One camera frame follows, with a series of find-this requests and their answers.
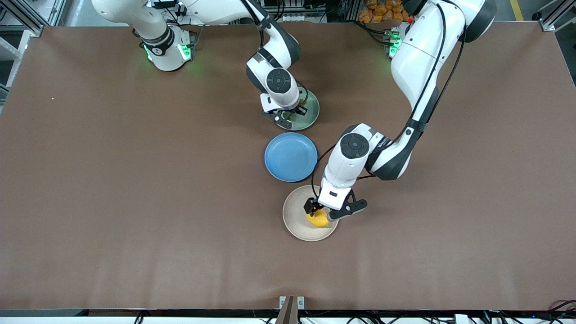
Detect aluminium frame profile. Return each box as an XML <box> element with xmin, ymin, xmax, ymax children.
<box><xmin>0</xmin><ymin>0</ymin><xmax>68</xmax><ymax>37</ymax></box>
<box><xmin>532</xmin><ymin>0</ymin><xmax>576</xmax><ymax>32</ymax></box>

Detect black base cable bundle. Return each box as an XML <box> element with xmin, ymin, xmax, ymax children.
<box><xmin>359</xmin><ymin>20</ymin><xmax>395</xmax><ymax>46</ymax></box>

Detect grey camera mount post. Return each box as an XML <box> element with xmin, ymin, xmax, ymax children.
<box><xmin>275</xmin><ymin>296</ymin><xmax>305</xmax><ymax>324</ymax></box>

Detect orange snack bags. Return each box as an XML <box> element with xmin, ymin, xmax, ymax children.
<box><xmin>359</xmin><ymin>0</ymin><xmax>413</xmax><ymax>24</ymax></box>

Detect beige round plate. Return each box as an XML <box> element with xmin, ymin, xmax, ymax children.
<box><xmin>282</xmin><ymin>184</ymin><xmax>340</xmax><ymax>242</ymax></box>

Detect yellow lemon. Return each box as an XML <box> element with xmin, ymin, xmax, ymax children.
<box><xmin>306</xmin><ymin>209</ymin><xmax>329</xmax><ymax>229</ymax></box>

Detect black equipment rack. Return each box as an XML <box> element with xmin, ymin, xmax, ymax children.
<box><xmin>261</xmin><ymin>0</ymin><xmax>360</xmax><ymax>24</ymax></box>

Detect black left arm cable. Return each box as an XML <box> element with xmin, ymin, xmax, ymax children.
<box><xmin>316</xmin><ymin>2</ymin><xmax>467</xmax><ymax>201</ymax></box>

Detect light green round plate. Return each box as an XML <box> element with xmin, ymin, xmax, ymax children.
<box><xmin>274</xmin><ymin>87</ymin><xmax>320</xmax><ymax>131</ymax></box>

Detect blue round plate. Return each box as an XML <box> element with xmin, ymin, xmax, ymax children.
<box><xmin>264</xmin><ymin>132</ymin><xmax>319</xmax><ymax>183</ymax></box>

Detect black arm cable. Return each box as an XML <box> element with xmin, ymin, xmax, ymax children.
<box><xmin>316</xmin><ymin>2</ymin><xmax>467</xmax><ymax>201</ymax></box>
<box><xmin>241</xmin><ymin>0</ymin><xmax>312</xmax><ymax>111</ymax></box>

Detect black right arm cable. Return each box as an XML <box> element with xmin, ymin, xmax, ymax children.
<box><xmin>241</xmin><ymin>0</ymin><xmax>312</xmax><ymax>111</ymax></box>

